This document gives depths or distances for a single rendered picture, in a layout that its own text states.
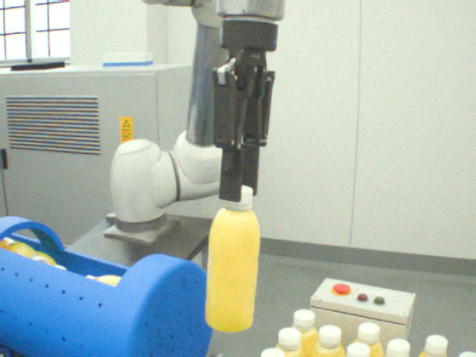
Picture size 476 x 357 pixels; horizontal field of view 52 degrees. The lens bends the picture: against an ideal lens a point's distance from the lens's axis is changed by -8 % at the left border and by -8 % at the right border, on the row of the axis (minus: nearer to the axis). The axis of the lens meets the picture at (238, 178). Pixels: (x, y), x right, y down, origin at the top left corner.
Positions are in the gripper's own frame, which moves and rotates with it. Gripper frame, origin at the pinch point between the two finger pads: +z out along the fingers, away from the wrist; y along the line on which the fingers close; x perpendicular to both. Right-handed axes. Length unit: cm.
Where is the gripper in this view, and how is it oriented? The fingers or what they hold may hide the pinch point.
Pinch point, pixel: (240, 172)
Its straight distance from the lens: 70.5
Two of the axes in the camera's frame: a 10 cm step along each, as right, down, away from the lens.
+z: -0.6, 9.8, 2.1
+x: 8.7, 1.6, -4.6
